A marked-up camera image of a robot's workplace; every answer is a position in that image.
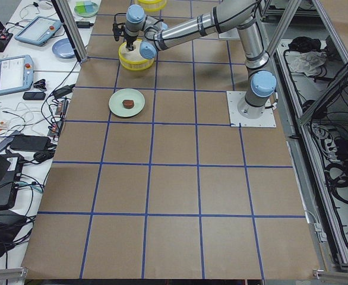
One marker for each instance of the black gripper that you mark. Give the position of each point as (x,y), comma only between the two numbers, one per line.
(130,41)

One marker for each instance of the yellow steamer basket side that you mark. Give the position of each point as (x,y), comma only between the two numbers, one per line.
(151,5)

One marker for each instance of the brown bun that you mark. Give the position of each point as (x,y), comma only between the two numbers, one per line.
(128,104)

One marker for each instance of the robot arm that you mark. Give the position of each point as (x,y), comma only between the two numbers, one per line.
(223,18)

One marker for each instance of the yellow steamer basket centre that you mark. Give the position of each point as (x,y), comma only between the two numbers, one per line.
(131,59)

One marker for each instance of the green plate with blocks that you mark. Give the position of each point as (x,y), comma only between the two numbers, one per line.
(86,9)

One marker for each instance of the light green plate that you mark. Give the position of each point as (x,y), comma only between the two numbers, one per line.
(115,102)

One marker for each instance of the blue plate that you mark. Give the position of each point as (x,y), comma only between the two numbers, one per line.
(63,49)

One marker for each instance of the teach pendant far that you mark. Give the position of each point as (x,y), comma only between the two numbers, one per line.
(39,31)

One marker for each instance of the teach pendant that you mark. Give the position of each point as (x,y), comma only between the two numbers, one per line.
(16,74)
(39,31)

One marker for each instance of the teach pendant near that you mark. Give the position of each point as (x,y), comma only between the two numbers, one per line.
(16,74)

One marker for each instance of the black power brick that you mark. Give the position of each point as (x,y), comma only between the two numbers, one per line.
(29,143)

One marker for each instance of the black laptop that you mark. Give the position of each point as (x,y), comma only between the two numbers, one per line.
(10,174)

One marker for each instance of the aluminium frame post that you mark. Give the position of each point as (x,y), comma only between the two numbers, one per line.
(67,19)

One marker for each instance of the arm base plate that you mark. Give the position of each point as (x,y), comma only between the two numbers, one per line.
(243,115)

